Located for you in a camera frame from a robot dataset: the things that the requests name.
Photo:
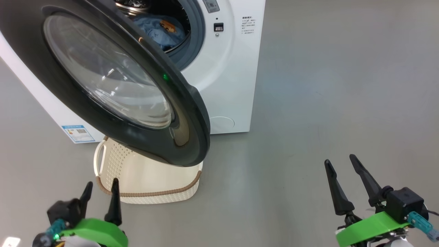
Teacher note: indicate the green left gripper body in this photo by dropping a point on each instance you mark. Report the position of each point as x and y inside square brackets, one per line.
[99, 230]

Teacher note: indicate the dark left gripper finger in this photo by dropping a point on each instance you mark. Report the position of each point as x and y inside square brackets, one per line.
[114, 209]
[86, 195]

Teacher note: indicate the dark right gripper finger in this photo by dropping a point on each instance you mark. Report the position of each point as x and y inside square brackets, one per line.
[368, 181]
[339, 199]

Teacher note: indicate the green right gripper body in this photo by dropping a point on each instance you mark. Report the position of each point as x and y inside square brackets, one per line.
[370, 228]

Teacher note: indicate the black round glass washer door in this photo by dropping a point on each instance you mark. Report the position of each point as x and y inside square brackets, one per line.
[103, 75]

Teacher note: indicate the blue printed garment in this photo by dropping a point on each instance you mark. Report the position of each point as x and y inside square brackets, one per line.
[161, 34]

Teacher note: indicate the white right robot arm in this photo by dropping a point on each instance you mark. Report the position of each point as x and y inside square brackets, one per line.
[394, 244]

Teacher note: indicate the white front-load washing machine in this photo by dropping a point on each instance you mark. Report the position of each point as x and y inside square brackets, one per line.
[226, 85]

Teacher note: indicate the stainless steel washing machine drum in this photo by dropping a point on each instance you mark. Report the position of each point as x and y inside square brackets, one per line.
[132, 7]

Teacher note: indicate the grey rubber door gasket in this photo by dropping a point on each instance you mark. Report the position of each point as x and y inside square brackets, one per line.
[197, 31]

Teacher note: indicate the cream perforated laundry basket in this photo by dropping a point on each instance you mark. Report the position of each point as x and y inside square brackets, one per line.
[147, 181]

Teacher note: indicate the blue energy label sticker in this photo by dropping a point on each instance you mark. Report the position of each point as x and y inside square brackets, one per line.
[79, 133]

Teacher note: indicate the round white filter cover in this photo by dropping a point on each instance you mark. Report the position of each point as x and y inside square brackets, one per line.
[223, 125]

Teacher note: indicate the grey warning sticker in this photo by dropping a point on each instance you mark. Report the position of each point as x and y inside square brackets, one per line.
[211, 5]

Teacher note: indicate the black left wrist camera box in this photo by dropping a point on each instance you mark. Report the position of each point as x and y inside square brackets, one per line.
[65, 211]

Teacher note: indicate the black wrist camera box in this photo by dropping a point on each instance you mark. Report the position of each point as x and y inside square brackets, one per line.
[404, 204]
[65, 211]

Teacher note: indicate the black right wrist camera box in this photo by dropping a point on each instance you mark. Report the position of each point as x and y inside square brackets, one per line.
[404, 204]

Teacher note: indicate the teal left camera connector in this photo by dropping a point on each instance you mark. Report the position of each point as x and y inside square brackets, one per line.
[56, 227]

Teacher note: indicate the teal camera connector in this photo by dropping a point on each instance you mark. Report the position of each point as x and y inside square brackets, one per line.
[420, 223]
[56, 227]

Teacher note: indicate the teal right camera connector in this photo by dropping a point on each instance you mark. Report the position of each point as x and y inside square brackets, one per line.
[420, 223]

